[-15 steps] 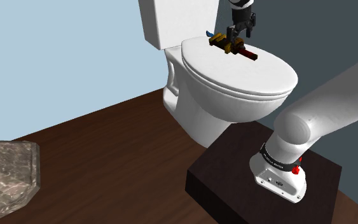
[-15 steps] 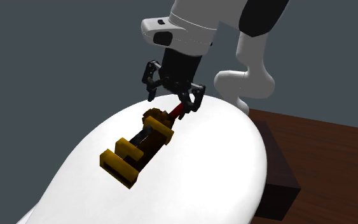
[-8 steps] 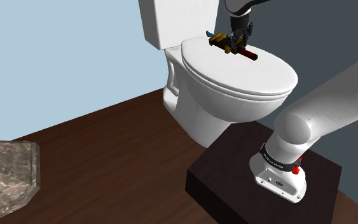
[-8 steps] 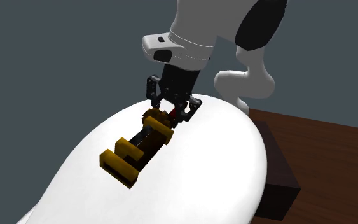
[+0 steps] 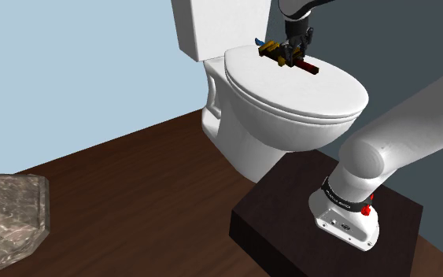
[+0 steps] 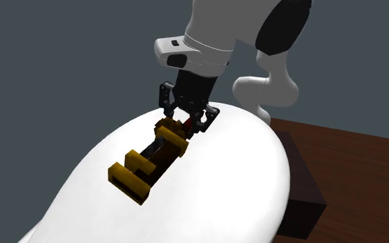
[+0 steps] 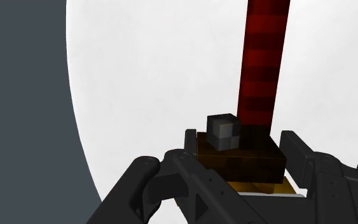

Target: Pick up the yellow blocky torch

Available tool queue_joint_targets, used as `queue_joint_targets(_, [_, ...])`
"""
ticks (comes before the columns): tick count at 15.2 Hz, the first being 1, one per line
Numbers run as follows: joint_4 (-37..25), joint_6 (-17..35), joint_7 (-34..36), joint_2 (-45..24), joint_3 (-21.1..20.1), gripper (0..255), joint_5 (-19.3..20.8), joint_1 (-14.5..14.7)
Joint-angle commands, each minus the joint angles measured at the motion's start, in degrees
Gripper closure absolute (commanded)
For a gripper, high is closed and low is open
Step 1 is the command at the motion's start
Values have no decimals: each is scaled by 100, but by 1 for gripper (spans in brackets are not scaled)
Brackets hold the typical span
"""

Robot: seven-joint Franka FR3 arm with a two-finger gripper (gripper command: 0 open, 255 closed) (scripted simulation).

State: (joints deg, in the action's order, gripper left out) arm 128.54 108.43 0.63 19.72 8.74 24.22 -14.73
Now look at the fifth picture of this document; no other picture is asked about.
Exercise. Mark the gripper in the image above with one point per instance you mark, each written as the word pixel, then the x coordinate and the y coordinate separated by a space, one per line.
pixel 296 27

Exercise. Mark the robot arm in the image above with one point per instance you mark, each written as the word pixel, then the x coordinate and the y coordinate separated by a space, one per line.
pixel 397 134

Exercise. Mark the yellow red black toy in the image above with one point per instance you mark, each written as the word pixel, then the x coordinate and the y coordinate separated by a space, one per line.
pixel 274 51

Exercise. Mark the small blue object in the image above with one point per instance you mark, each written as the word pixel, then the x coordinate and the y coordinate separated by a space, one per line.
pixel 259 41

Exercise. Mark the white toilet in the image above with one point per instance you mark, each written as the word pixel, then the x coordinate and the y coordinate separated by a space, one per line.
pixel 282 92

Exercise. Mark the dark robot stand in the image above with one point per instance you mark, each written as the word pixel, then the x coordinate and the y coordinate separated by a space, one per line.
pixel 282 214

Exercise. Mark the grey marble block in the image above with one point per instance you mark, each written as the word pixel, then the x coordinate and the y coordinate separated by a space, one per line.
pixel 6 214

